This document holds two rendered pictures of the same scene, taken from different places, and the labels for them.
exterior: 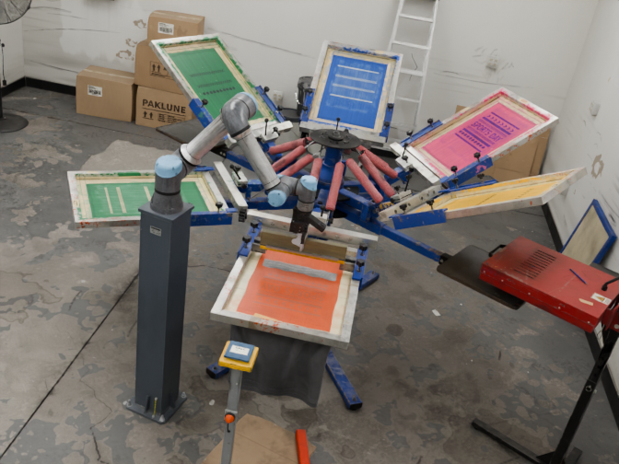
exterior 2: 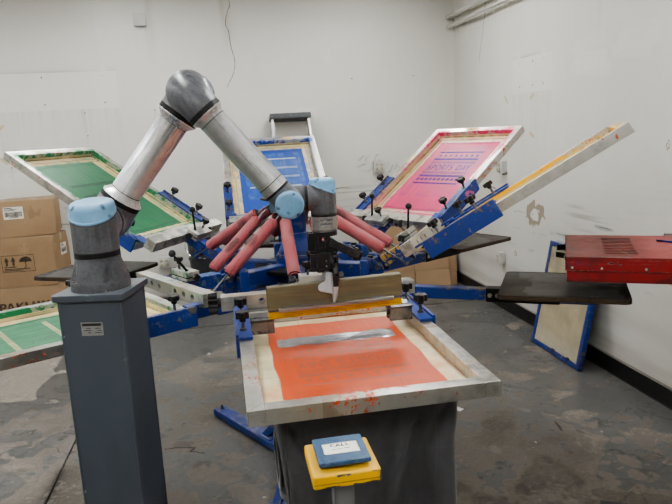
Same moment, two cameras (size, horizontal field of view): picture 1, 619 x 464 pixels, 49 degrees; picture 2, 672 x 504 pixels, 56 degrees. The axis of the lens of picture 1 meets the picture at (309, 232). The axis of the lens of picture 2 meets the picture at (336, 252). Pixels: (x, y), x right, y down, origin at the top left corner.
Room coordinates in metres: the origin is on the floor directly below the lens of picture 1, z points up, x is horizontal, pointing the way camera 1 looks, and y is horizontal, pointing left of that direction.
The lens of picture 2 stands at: (0.97, 0.47, 1.57)
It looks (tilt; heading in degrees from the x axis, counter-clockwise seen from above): 11 degrees down; 345
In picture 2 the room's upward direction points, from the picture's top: 3 degrees counter-clockwise
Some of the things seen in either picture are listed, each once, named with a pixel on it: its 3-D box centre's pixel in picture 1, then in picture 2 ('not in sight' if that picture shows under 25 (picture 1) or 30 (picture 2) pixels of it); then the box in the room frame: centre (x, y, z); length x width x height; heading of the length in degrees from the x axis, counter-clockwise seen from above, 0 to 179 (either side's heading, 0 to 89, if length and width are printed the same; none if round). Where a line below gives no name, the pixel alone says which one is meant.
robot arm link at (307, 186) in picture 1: (307, 189); (321, 196); (2.74, 0.04, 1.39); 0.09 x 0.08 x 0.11; 80
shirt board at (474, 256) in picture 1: (418, 245); (449, 290); (3.29, -0.61, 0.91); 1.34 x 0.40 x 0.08; 55
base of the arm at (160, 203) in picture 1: (167, 197); (99, 268); (2.71, 0.66, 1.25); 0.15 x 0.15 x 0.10
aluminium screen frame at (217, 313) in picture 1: (295, 281); (344, 346); (2.62, 0.03, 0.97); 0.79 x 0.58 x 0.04; 175
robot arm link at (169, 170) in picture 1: (169, 172); (94, 224); (2.72, 0.66, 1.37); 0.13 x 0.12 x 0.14; 170
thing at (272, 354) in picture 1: (276, 360); (372, 476); (2.33, 0.05, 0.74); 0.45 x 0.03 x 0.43; 85
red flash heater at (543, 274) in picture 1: (555, 282); (653, 257); (2.87, -1.23, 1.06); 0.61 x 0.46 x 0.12; 55
